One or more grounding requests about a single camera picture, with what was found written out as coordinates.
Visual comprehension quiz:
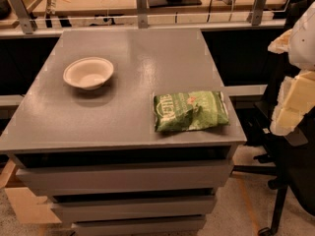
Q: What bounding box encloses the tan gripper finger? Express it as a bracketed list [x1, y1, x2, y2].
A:
[270, 70, 315, 136]
[268, 29, 292, 54]

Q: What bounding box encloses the green jalapeno chip bag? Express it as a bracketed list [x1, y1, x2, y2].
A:
[154, 90, 229, 133]

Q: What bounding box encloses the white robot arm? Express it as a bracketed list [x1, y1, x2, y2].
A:
[268, 3, 315, 136]

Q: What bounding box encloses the white paper bowl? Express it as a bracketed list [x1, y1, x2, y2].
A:
[63, 57, 114, 90]

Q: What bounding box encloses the black office chair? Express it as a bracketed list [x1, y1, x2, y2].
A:
[233, 0, 315, 236]

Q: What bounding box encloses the grey drawer cabinet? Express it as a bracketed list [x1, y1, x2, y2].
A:
[0, 29, 245, 236]

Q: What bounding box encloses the wooden workbench with clutter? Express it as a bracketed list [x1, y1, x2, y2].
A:
[0, 0, 288, 32]

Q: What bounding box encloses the light wooden board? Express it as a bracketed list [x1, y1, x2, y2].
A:
[0, 159, 60, 224]

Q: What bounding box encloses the right metal bracket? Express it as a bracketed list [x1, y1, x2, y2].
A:
[248, 0, 267, 26]

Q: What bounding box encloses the metal bracket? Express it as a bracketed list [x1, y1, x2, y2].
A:
[9, 0, 36, 34]
[136, 0, 148, 29]
[248, 0, 267, 26]

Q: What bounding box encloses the middle metal bracket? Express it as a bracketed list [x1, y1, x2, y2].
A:
[136, 0, 148, 29]

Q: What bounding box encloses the left metal bracket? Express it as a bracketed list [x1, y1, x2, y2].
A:
[9, 0, 36, 34]

